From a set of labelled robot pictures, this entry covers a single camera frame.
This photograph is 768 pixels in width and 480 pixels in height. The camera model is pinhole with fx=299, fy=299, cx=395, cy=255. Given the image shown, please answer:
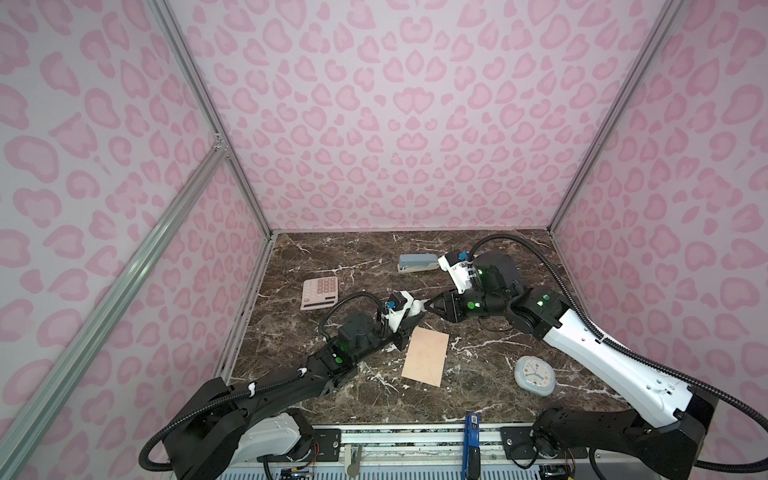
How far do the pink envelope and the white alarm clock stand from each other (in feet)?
0.69

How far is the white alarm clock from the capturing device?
2.68 feet

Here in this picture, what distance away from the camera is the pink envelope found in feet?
2.81
